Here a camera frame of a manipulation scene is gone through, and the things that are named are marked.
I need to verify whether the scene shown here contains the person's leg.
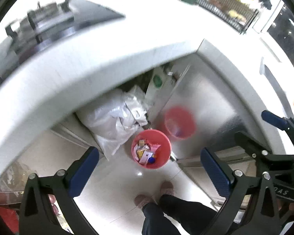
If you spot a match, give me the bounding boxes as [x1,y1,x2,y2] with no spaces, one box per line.
[159,194,226,235]
[141,202,182,235]

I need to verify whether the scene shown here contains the black wire rack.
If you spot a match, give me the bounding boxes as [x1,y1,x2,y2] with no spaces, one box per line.
[196,0,259,33]

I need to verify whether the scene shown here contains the white bag with green print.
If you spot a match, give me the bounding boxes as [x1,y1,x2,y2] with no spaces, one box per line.
[146,67,179,108]

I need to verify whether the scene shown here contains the steel cabinet door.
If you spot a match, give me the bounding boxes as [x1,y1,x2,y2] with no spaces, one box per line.
[147,54,250,162]

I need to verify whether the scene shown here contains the person's right shoe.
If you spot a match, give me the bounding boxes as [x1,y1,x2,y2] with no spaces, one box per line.
[160,181,174,197]

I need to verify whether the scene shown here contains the red plastic container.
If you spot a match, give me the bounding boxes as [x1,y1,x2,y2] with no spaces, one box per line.
[0,204,21,234]

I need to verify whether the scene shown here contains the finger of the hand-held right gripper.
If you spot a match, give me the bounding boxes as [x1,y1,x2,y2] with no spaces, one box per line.
[234,131,294,175]
[261,110,294,142]

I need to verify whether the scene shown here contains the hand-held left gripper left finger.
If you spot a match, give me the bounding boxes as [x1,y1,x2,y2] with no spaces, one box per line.
[18,146,100,235]

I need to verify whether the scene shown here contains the white green medicine box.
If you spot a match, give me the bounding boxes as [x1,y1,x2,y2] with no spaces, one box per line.
[139,150,155,165]

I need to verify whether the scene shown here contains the person's left shoe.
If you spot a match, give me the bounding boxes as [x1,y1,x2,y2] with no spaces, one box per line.
[134,194,157,208]

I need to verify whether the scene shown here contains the red plastic bin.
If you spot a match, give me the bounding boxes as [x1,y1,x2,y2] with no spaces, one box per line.
[131,129,172,169]

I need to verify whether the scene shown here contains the large white plastic bag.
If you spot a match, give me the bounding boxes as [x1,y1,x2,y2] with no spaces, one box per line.
[76,84,150,161]

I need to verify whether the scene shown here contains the clear plastic bag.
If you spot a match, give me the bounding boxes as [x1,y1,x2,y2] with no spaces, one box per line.
[0,162,32,201]

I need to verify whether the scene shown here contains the person's right leg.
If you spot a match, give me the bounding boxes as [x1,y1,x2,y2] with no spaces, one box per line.
[159,194,226,235]

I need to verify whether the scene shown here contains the person's shoe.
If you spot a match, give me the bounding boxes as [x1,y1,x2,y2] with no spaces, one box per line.
[160,181,174,197]
[134,194,157,208]

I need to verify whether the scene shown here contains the black gas stove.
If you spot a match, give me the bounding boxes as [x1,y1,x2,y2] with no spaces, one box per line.
[0,0,126,79]

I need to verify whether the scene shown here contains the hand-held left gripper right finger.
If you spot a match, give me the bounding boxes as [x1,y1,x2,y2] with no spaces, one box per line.
[200,147,288,235]

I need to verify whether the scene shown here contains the person's left leg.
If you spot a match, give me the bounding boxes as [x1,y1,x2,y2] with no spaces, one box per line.
[141,202,182,235]

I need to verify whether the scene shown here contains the stainless steel sink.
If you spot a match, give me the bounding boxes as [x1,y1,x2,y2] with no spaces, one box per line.
[258,56,294,118]

